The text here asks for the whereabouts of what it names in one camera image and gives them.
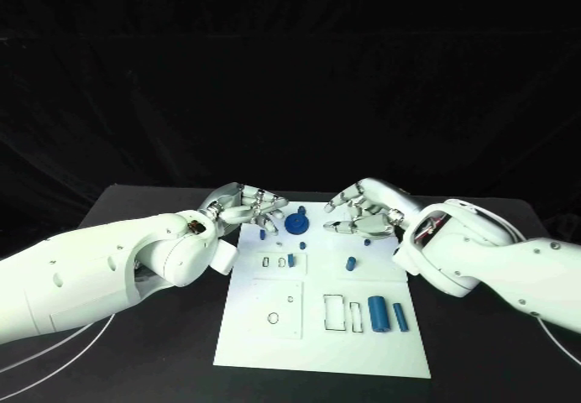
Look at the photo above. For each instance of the thin long blue cylinder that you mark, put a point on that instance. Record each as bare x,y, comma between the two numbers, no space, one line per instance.
400,317

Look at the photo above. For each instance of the thick blue cylinder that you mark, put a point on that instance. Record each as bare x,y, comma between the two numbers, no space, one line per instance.
380,315

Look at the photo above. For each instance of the blue flat plug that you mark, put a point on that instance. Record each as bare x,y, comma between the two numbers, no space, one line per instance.
292,260

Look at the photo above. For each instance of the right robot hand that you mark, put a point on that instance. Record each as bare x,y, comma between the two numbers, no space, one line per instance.
386,198

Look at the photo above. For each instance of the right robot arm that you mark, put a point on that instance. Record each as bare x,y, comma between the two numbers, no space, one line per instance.
512,270

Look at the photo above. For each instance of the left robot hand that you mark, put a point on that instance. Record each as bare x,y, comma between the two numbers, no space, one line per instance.
236,201

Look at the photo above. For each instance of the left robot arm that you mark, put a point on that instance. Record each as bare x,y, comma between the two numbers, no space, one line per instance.
81,274

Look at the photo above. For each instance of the short blue cylinder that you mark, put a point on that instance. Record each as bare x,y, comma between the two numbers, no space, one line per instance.
351,263

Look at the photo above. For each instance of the white task board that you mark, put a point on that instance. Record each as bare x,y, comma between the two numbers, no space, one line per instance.
318,349

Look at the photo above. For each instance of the blue gear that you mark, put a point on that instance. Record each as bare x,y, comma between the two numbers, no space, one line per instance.
298,223

